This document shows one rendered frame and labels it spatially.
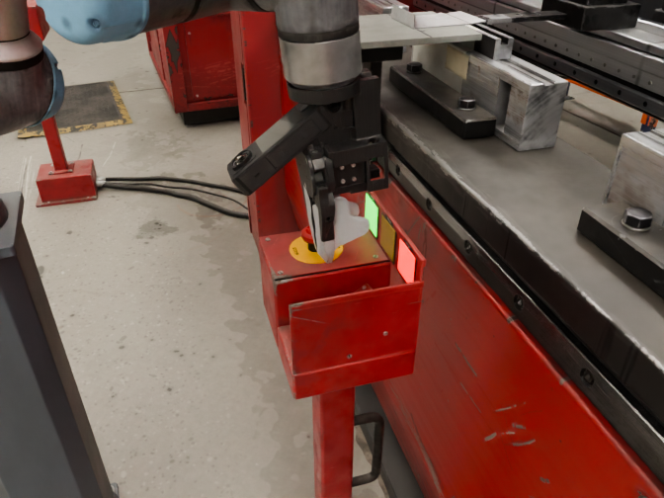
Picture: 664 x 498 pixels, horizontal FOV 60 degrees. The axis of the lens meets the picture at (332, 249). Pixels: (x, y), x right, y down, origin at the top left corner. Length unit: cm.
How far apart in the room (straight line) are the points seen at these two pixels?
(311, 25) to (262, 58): 131
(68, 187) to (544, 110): 222
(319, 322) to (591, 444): 30
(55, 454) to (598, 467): 89
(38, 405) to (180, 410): 62
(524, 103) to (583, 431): 43
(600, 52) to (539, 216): 49
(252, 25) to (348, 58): 128
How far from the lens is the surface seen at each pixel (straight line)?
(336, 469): 99
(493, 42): 94
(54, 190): 276
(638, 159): 69
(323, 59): 53
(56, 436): 115
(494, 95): 91
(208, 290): 204
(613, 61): 111
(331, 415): 89
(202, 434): 159
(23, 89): 94
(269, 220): 205
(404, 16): 100
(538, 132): 87
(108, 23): 48
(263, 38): 182
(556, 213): 71
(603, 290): 60
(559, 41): 123
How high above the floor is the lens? 120
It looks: 33 degrees down
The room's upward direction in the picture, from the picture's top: straight up
